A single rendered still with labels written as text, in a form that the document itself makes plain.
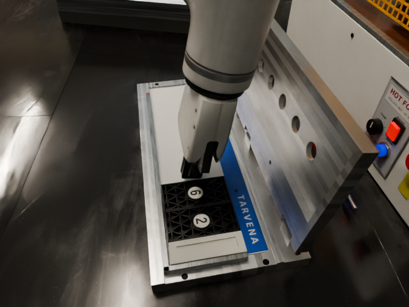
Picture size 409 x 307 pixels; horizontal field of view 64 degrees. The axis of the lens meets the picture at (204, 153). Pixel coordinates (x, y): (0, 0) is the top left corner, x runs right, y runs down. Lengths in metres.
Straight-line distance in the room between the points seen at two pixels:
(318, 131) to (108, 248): 0.32
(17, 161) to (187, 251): 0.36
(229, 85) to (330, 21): 0.36
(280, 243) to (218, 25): 0.29
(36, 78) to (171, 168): 0.45
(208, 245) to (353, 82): 0.37
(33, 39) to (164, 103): 0.50
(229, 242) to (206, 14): 0.28
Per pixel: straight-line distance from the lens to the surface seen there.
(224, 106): 0.38
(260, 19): 0.34
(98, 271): 0.48
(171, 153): 0.56
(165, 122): 0.62
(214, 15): 0.34
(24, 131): 0.72
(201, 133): 0.39
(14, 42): 1.06
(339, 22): 0.66
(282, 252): 0.46
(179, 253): 0.44
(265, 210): 0.49
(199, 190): 0.49
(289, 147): 0.45
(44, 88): 0.83
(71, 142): 0.66
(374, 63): 0.58
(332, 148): 0.37
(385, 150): 0.55
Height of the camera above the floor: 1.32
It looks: 45 degrees down
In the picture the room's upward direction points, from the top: straight up
